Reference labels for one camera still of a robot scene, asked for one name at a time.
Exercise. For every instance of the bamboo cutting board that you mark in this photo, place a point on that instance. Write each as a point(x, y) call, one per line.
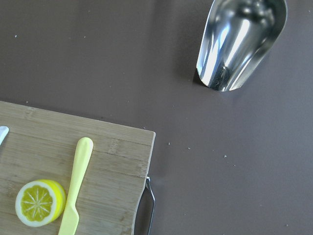
point(41, 145)

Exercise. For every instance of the white ceramic spoon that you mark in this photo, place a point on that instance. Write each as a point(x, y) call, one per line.
point(3, 133)

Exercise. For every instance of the half lemon slice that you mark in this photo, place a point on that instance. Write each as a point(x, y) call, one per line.
point(40, 202)

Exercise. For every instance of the shiny metal scoop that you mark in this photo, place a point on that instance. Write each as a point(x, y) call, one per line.
point(237, 36)

